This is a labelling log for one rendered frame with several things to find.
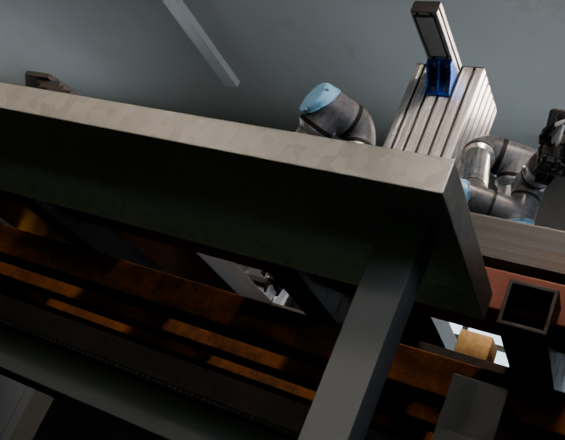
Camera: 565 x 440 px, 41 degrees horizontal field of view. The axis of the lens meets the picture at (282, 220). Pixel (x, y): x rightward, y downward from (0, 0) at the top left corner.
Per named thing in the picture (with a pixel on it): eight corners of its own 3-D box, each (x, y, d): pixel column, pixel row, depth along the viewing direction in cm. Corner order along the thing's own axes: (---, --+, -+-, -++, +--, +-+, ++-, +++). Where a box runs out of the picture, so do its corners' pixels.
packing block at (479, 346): (485, 361, 109) (493, 337, 110) (452, 352, 112) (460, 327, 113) (490, 374, 114) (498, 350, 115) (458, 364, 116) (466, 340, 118)
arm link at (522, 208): (480, 230, 190) (493, 193, 194) (523, 246, 189) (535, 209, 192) (489, 219, 183) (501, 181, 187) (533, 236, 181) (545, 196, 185)
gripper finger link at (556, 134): (574, 137, 161) (558, 156, 169) (576, 113, 163) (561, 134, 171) (559, 134, 161) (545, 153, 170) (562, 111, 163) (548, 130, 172)
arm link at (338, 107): (260, 256, 229) (368, 110, 218) (220, 232, 224) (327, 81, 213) (254, 240, 240) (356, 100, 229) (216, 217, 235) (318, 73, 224)
